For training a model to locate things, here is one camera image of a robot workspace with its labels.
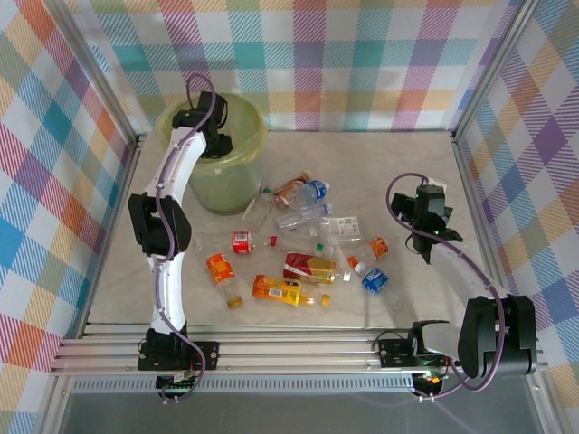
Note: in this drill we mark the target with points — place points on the clear plastic bag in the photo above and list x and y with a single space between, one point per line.
377 248

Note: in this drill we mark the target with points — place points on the square clear bottle green cap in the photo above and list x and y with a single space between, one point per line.
257 210
319 248

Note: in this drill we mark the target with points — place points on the blue label bottle white cap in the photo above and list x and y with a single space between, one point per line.
375 280

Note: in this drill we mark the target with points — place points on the clear bottle white green label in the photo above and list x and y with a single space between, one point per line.
344 226

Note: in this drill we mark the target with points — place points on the red label soda bottle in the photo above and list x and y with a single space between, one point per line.
241 242

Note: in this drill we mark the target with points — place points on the blue label water bottle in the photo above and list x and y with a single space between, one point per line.
316 190

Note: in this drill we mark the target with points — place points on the clear ribbed water bottle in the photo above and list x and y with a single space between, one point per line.
298 218

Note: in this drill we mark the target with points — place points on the orange label bottle yellow cap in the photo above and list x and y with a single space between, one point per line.
219 269

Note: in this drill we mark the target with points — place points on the red yellow label tea bottle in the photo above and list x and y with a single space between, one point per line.
307 267

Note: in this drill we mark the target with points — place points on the yellow orange label juice bottle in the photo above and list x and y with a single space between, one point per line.
276 289

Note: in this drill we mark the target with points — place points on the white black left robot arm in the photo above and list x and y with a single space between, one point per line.
181 158

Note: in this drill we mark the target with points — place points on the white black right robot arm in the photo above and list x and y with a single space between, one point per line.
457 271

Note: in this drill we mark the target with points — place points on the translucent bin with yellow liner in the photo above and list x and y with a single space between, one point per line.
226 190

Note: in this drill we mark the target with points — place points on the small orange circuit board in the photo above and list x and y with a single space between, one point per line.
429 380

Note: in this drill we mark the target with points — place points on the small green circuit board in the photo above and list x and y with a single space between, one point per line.
174 384

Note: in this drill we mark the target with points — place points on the aluminium side rail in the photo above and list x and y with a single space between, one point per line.
475 199
116 217

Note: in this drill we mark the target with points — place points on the aluminium frame post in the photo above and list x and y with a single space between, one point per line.
97 72
493 72

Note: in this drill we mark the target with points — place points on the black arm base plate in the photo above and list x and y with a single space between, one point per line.
210 355
391 350

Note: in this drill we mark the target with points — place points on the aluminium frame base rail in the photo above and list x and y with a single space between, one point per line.
294 350

